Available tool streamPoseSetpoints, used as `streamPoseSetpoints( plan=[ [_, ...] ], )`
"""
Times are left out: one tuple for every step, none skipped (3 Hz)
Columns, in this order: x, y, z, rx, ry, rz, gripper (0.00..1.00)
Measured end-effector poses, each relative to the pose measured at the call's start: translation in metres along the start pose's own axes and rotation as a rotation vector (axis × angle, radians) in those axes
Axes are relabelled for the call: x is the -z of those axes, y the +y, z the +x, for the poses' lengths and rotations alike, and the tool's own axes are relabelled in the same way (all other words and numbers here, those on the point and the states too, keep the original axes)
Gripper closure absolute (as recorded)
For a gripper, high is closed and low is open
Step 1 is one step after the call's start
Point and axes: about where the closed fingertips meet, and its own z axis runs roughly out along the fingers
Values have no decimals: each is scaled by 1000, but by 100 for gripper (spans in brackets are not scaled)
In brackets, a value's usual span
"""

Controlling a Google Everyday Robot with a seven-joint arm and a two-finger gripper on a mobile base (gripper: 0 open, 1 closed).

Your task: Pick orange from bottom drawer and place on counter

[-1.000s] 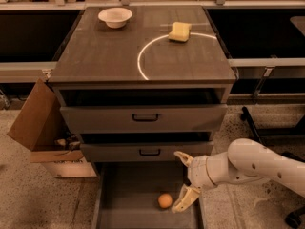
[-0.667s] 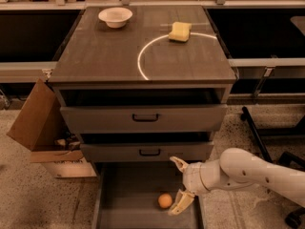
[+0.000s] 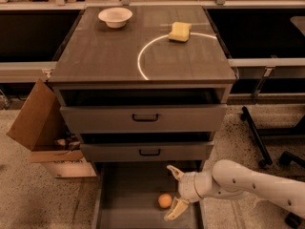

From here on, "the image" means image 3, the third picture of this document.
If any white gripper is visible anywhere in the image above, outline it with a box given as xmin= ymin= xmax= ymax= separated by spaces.
xmin=164 ymin=165 xmax=200 ymax=221

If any orange fruit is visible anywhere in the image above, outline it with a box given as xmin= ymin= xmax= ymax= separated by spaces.
xmin=157 ymin=193 xmax=173 ymax=209

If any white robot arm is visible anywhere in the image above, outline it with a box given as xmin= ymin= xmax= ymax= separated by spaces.
xmin=164 ymin=159 xmax=305 ymax=221

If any middle grey drawer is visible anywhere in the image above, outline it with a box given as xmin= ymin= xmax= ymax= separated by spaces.
xmin=81 ymin=141 xmax=214 ymax=162

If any bottom grey open drawer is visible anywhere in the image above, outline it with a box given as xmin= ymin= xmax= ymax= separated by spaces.
xmin=91 ymin=161 xmax=204 ymax=229

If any top grey drawer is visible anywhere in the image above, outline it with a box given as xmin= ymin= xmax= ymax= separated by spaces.
xmin=60 ymin=104 xmax=227 ymax=134

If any grey drawer cabinet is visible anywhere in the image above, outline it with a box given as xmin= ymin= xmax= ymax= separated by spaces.
xmin=48 ymin=5 xmax=237 ymax=229

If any black rolling stand base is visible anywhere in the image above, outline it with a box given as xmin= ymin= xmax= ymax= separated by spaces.
xmin=240 ymin=107 xmax=305 ymax=168

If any black office chair base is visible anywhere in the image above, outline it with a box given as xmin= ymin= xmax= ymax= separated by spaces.
xmin=278 ymin=151 xmax=305 ymax=229

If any open cardboard box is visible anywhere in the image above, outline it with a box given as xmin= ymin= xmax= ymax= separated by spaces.
xmin=7 ymin=79 xmax=95 ymax=178

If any yellow sponge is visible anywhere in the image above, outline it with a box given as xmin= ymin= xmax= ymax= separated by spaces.
xmin=169 ymin=22 xmax=192 ymax=42

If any white ceramic bowl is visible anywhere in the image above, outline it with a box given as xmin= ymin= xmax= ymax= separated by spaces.
xmin=98 ymin=8 xmax=132 ymax=29

